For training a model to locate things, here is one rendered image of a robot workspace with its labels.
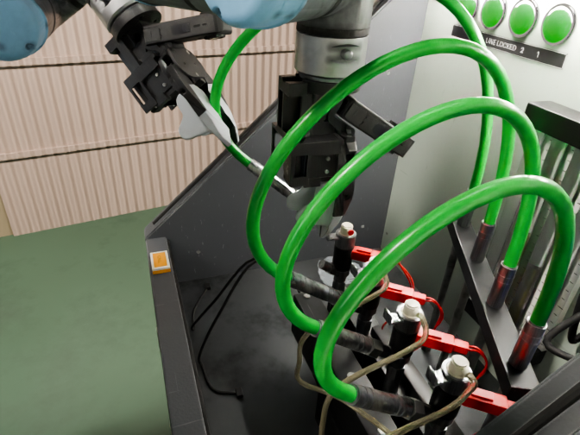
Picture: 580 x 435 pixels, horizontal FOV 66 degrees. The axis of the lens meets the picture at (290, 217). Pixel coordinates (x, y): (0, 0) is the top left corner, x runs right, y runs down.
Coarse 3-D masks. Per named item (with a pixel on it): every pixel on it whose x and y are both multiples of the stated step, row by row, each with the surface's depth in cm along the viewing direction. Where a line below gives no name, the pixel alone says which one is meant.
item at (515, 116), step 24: (408, 120) 35; (432, 120) 35; (528, 120) 39; (384, 144) 35; (528, 144) 40; (360, 168) 35; (528, 168) 42; (336, 192) 36; (312, 216) 36; (528, 216) 45; (288, 240) 37; (288, 264) 38; (504, 264) 50; (288, 288) 39; (504, 288) 50; (288, 312) 41; (312, 336) 44; (360, 336) 47
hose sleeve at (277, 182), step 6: (252, 162) 64; (258, 162) 65; (246, 168) 65; (252, 168) 64; (258, 168) 64; (258, 174) 64; (276, 180) 65; (282, 180) 66; (276, 186) 65; (282, 186) 65; (288, 186) 66; (282, 192) 66; (288, 192) 66
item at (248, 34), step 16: (448, 0) 52; (464, 16) 52; (256, 32) 55; (480, 32) 54; (240, 48) 56; (224, 64) 57; (224, 144) 63; (480, 144) 61; (240, 160) 64; (480, 160) 62; (480, 176) 63
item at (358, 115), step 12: (348, 96) 49; (348, 108) 49; (360, 108) 49; (348, 120) 49; (360, 120) 50; (372, 120) 50; (384, 120) 51; (372, 132) 51; (384, 132) 52; (408, 144) 54
